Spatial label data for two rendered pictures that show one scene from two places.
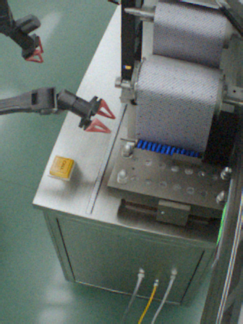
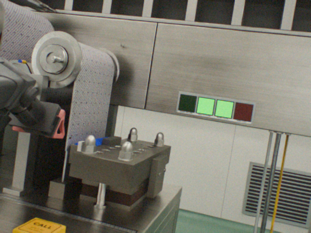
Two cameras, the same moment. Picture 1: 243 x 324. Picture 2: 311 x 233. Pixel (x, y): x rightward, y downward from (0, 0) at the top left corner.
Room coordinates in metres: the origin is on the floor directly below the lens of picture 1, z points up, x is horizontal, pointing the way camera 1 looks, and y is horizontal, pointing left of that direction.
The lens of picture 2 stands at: (0.73, 0.82, 1.20)
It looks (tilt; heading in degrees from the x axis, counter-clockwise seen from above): 3 degrees down; 271
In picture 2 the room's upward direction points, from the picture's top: 9 degrees clockwise
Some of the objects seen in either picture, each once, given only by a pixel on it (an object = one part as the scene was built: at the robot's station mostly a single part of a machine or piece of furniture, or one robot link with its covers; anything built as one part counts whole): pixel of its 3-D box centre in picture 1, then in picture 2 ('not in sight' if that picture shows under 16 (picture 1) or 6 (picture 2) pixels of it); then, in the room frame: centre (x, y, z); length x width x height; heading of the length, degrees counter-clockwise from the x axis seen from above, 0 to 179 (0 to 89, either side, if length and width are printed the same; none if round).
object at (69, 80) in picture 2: (140, 79); (56, 59); (1.01, -0.06, 1.25); 0.15 x 0.01 x 0.15; 166
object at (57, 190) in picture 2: not in sight; (82, 179); (0.92, -0.16, 0.92); 0.28 x 0.04 x 0.04; 76
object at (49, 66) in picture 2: (136, 78); (53, 59); (1.02, -0.05, 1.25); 0.07 x 0.02 x 0.07; 166
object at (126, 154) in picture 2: (122, 175); (126, 150); (0.80, 0.00, 1.05); 0.04 x 0.04 x 0.04
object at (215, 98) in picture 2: (223, 223); (214, 107); (0.56, -0.27, 1.18); 0.25 x 0.01 x 0.07; 166
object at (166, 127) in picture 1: (172, 129); (90, 114); (0.93, -0.16, 1.11); 0.23 x 0.01 x 0.18; 76
